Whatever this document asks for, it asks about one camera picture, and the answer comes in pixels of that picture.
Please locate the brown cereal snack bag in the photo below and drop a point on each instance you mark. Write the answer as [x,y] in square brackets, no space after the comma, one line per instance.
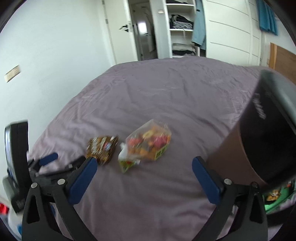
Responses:
[102,148]

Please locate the white room door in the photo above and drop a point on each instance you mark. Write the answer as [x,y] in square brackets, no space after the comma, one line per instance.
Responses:
[119,23]

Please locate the purple bed sheet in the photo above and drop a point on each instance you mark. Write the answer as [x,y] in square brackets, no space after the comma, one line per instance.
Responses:
[176,149]

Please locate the light blue hanging garment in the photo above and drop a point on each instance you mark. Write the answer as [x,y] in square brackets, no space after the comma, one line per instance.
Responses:
[199,30]

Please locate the green tray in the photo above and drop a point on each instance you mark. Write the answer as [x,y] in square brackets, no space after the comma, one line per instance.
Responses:
[286,192]

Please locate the phone on gripper mount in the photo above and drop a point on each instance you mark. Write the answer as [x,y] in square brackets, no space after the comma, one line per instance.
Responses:
[16,147]

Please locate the black brown trash can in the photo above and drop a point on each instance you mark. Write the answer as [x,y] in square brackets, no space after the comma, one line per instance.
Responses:
[261,146]

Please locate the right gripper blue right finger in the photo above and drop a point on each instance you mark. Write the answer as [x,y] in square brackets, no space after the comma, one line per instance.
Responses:
[239,213]

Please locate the teal curtain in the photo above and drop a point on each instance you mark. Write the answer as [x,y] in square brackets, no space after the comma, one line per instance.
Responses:
[267,22]

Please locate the beige wall switch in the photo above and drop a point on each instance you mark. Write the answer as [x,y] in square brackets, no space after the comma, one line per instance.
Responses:
[12,73]

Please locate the brown yellow small snack packet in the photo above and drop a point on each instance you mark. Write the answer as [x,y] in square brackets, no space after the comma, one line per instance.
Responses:
[273,196]

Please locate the folded dark clothes stack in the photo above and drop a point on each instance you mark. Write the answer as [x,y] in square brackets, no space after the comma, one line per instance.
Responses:
[180,22]

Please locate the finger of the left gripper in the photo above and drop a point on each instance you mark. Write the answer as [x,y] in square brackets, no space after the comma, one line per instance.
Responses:
[48,158]

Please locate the wooden headboard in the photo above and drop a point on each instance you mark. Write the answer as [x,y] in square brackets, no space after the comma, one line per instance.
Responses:
[282,61]

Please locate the white open wardrobe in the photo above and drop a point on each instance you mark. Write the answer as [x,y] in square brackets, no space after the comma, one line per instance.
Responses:
[232,29]

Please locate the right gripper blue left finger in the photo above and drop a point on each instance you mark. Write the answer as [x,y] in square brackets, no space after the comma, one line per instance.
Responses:
[39,221]

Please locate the clear bag colourful candies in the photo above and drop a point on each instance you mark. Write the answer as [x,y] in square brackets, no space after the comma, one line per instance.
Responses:
[147,143]

